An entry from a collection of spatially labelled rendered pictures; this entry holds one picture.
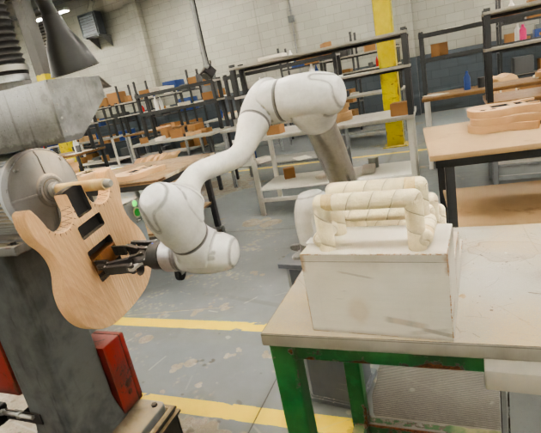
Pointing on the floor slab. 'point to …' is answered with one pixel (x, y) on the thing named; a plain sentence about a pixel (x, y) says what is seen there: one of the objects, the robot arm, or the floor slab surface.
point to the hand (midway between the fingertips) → (106, 257)
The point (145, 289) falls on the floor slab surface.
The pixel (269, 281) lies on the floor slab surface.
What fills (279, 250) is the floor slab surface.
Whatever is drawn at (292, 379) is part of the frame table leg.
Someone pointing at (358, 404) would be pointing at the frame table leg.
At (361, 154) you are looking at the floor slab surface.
